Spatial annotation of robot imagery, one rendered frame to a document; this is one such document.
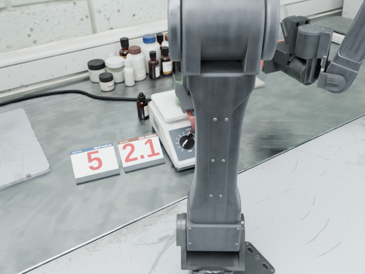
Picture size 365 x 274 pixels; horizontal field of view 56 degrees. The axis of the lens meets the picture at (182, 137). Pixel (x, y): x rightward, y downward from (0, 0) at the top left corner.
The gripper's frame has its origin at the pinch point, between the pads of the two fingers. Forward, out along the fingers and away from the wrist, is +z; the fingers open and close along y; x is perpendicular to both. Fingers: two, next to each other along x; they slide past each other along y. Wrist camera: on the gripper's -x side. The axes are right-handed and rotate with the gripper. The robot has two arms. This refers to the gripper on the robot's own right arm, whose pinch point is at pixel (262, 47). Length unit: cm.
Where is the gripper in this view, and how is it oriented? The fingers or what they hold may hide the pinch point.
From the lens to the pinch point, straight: 98.0
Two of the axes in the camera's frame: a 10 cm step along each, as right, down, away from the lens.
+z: -3.9, -5.1, 7.7
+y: -9.2, 2.6, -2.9
